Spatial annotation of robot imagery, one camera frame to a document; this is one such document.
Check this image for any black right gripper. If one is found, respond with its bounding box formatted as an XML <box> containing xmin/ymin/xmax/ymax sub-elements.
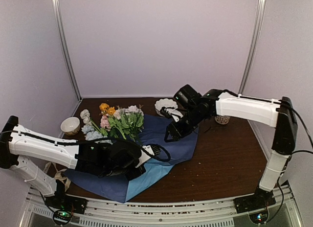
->
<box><xmin>165</xmin><ymin>106</ymin><xmax>207</xmax><ymax>142</ymax></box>

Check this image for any blue hydrangea flower bunch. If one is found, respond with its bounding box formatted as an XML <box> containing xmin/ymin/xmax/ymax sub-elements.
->
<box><xmin>80</xmin><ymin>105</ymin><xmax>145</xmax><ymax>144</ymax></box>

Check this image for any pink rose stem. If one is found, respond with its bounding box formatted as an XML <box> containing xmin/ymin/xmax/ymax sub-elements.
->
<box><xmin>100</xmin><ymin>115</ymin><xmax>111</xmax><ymax>130</ymax></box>

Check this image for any blue wrapping paper sheet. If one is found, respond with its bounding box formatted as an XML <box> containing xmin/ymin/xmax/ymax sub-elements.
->
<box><xmin>63</xmin><ymin>114</ymin><xmax>198</xmax><ymax>203</ymax></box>

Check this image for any white flower stem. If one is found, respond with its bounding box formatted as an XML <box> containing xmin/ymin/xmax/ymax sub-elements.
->
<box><xmin>80</xmin><ymin>109</ymin><xmax>102</xmax><ymax>135</ymax></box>

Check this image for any orange flower stem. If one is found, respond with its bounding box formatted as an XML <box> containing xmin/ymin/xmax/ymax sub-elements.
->
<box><xmin>99</xmin><ymin>103</ymin><xmax>116</xmax><ymax>116</ymax></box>

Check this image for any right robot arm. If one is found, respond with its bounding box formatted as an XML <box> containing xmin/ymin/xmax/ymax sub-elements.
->
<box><xmin>164</xmin><ymin>85</ymin><xmax>301</xmax><ymax>212</ymax></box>

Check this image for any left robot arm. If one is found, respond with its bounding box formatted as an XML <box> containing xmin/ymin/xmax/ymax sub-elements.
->
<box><xmin>0</xmin><ymin>115</ymin><xmax>150</xmax><ymax>209</ymax></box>

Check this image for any white fluted ceramic dish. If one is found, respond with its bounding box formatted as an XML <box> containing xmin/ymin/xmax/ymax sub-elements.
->
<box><xmin>155</xmin><ymin>98</ymin><xmax>178</xmax><ymax>116</ymax></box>

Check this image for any floral ceramic mug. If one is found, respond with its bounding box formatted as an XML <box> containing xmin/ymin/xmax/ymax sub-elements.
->
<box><xmin>214</xmin><ymin>115</ymin><xmax>230</xmax><ymax>125</ymax></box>

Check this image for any cream ribbon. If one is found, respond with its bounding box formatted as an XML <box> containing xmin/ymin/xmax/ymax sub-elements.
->
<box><xmin>44</xmin><ymin>162</ymin><xmax>71</xmax><ymax>191</ymax></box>

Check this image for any small patterned ceramic bowl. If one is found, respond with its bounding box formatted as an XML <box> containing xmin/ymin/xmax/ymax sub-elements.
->
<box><xmin>60</xmin><ymin>117</ymin><xmax>80</xmax><ymax>136</ymax></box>

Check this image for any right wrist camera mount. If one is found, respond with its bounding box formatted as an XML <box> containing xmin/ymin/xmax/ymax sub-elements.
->
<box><xmin>160</xmin><ymin>107</ymin><xmax>183</xmax><ymax>122</ymax></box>

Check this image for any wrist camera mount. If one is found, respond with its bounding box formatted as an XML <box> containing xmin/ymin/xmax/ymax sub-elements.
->
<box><xmin>135</xmin><ymin>145</ymin><xmax>161</xmax><ymax>168</ymax></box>
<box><xmin>160</xmin><ymin>107</ymin><xmax>183</xmax><ymax>122</ymax></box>

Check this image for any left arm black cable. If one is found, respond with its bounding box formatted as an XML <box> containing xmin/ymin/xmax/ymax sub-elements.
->
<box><xmin>0</xmin><ymin>130</ymin><xmax>172</xmax><ymax>161</ymax></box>

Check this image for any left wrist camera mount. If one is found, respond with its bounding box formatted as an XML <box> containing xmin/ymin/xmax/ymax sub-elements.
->
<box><xmin>135</xmin><ymin>145</ymin><xmax>161</xmax><ymax>168</ymax></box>

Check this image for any front aluminium rail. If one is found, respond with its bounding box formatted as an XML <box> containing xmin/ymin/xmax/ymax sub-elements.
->
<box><xmin>21</xmin><ymin>180</ymin><xmax>300</xmax><ymax>227</ymax></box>

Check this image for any left aluminium corner post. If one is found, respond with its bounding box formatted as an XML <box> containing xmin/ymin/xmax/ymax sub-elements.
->
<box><xmin>52</xmin><ymin>0</ymin><xmax>82</xmax><ymax>101</ymax></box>

